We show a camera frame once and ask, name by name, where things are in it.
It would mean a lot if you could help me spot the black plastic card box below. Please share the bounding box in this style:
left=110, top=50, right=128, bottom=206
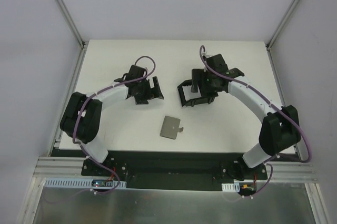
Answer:
left=177, top=79, right=219, bottom=107

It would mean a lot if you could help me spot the grey leather card holder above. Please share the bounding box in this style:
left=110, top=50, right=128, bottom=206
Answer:
left=160, top=116, right=184, bottom=139

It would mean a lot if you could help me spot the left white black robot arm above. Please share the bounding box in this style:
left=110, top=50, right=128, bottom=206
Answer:
left=60, top=76, right=164, bottom=176

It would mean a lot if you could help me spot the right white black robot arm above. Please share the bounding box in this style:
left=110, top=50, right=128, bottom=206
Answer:
left=190, top=68, right=301, bottom=179

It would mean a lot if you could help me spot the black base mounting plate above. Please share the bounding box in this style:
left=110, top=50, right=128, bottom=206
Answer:
left=81, top=151, right=275, bottom=191

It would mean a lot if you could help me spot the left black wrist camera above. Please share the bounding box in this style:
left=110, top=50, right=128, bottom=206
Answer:
left=125, top=65, right=147, bottom=82

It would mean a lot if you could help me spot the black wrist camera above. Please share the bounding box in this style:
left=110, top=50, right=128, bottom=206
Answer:
left=125, top=65, right=147, bottom=82
left=206, top=54, right=229, bottom=75

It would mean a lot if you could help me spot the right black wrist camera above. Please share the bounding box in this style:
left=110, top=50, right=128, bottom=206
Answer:
left=206, top=54, right=229, bottom=75

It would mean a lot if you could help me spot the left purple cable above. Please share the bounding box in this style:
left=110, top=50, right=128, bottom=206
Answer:
left=72, top=56, right=156, bottom=196

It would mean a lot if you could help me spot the purple cable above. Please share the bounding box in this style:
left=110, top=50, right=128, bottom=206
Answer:
left=199, top=45, right=313, bottom=200
left=72, top=56, right=156, bottom=196

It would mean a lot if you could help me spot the left aluminium frame post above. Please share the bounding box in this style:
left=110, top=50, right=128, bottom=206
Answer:
left=41, top=0, right=89, bottom=48

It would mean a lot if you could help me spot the aluminium frame post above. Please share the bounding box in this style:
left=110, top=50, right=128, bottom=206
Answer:
left=41, top=0, right=89, bottom=48
left=266, top=0, right=301, bottom=51

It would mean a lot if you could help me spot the right aluminium frame post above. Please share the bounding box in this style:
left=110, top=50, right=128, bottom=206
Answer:
left=266, top=0, right=301, bottom=51

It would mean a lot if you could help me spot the right white cable duct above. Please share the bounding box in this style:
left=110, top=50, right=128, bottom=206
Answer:
left=221, top=182, right=240, bottom=192

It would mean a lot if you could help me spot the white cable duct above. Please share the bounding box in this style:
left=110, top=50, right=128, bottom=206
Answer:
left=44, top=178, right=127, bottom=190
left=221, top=182, right=240, bottom=192

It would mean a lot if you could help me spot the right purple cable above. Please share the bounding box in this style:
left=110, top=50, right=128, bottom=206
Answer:
left=199, top=45, right=313, bottom=200

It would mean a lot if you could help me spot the left white cable duct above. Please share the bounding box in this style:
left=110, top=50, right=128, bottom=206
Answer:
left=44, top=178, right=127, bottom=190

